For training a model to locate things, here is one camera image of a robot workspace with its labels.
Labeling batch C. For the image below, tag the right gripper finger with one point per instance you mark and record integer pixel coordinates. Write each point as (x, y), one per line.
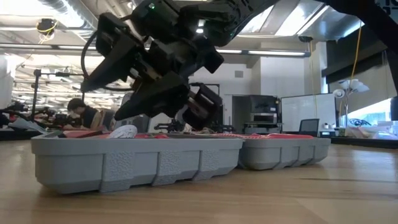
(155, 99)
(115, 65)

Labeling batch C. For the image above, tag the white-frame mesh office chair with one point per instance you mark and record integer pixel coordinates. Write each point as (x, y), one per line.
(141, 123)

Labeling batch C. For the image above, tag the grey plastic tool case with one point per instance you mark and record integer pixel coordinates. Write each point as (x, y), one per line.
(140, 158)

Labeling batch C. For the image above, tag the long tube ceiling light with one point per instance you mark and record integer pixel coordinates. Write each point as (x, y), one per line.
(273, 53)

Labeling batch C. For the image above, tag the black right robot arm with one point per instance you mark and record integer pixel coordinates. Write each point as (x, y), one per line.
(217, 15)

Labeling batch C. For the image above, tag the black ceiling camera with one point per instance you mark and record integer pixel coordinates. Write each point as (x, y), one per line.
(305, 39)

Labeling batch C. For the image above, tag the white multi-head floor lamp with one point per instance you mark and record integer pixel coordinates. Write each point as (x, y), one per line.
(347, 85)

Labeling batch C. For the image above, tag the clear plastic bag pile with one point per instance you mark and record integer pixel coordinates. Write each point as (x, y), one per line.
(382, 130)

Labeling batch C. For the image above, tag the blue-grey chair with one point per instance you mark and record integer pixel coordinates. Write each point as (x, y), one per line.
(109, 119)

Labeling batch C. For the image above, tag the silver oven appliance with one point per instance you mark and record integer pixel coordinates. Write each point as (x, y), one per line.
(263, 117)

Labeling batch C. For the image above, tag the black equipment cabinet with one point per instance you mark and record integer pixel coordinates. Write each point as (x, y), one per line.
(264, 104)

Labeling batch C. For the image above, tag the other-station black robot arm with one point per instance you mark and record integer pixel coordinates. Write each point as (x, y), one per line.
(224, 128)
(15, 110)
(169, 126)

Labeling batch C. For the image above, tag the black rig frame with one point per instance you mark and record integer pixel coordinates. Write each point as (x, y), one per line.
(211, 84)
(35, 93)

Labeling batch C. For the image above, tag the grey wall vent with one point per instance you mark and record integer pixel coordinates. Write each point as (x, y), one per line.
(238, 74)

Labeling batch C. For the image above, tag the whiteboard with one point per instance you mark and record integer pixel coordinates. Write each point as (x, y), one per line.
(308, 109)

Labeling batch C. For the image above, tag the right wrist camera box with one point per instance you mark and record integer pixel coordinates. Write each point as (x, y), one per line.
(202, 105)

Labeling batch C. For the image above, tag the black round ceiling fixture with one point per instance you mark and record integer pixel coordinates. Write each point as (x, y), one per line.
(46, 26)

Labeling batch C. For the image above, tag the grey mesh office chair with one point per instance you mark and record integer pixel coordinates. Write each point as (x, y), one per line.
(309, 126)

